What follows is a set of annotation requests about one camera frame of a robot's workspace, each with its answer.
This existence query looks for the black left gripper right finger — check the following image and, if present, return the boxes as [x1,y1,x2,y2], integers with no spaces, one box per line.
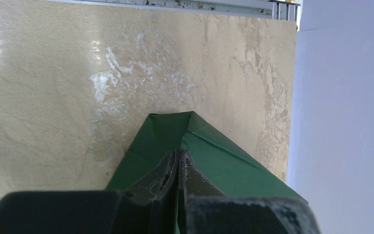
[177,150,321,234]

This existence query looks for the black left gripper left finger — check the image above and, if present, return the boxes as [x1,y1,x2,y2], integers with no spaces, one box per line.
[0,151,178,234]

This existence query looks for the green paper bag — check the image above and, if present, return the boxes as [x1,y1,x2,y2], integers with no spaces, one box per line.
[107,112,307,234]

